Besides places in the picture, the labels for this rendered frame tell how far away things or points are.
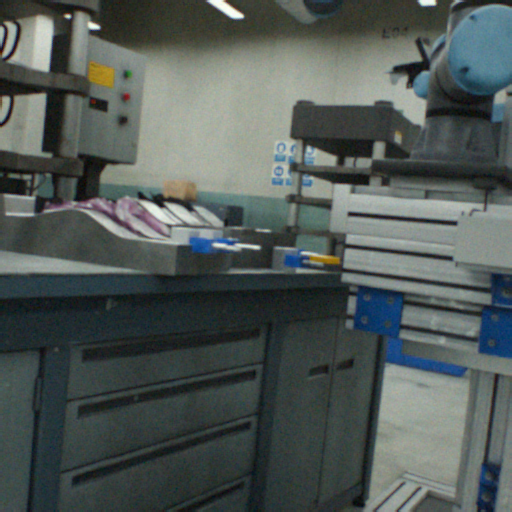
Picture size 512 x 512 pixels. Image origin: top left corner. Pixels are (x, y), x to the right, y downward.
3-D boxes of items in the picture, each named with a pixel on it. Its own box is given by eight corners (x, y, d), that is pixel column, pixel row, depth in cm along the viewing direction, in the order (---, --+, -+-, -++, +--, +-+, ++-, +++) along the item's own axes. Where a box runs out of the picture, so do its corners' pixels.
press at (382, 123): (409, 324, 666) (431, 132, 655) (364, 341, 530) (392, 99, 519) (327, 310, 710) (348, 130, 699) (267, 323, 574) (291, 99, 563)
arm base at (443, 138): (503, 176, 114) (509, 123, 113) (486, 165, 101) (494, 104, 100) (422, 172, 121) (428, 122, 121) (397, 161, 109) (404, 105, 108)
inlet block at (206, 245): (244, 264, 115) (247, 235, 115) (234, 264, 110) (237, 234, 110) (181, 255, 119) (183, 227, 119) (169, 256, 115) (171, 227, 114)
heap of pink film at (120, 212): (176, 236, 133) (180, 200, 132) (133, 235, 116) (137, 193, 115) (75, 224, 141) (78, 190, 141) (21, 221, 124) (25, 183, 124)
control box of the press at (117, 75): (115, 452, 231) (154, 55, 223) (44, 473, 206) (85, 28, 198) (78, 435, 244) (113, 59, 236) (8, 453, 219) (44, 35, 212)
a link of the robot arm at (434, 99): (483, 123, 116) (492, 51, 115) (504, 109, 103) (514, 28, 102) (418, 117, 117) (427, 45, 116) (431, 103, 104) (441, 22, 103)
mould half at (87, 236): (230, 270, 132) (235, 218, 132) (174, 275, 108) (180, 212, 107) (38, 244, 149) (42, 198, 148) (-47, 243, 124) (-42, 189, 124)
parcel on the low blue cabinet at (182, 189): (197, 202, 903) (199, 182, 901) (184, 200, 873) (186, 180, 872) (173, 200, 922) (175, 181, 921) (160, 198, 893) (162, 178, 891)
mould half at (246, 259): (291, 268, 158) (297, 215, 157) (226, 268, 137) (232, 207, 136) (154, 247, 187) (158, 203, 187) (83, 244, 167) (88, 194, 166)
